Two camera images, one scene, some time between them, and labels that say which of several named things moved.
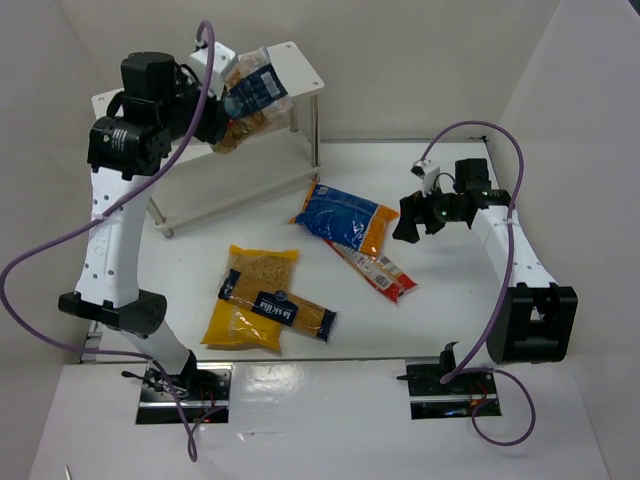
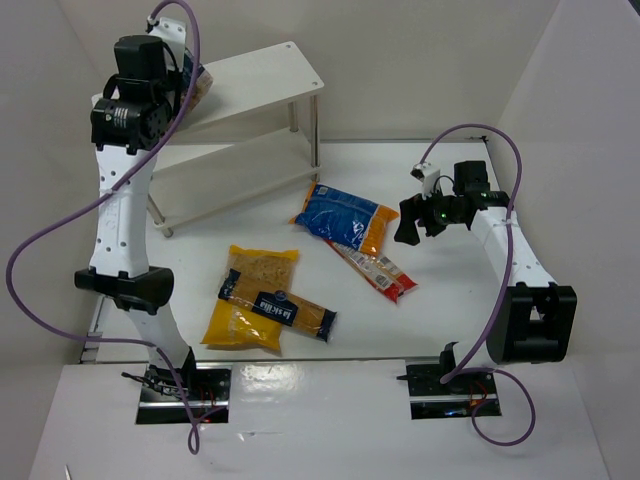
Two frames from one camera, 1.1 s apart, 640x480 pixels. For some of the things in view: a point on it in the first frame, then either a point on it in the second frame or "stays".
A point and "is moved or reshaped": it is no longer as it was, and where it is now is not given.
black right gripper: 425,210 stays
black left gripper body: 213,122 to 176,80
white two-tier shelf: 194,182 stays
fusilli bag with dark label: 257,105 is moved or reshaped
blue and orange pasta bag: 345,219 stays
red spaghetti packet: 380,273 stays
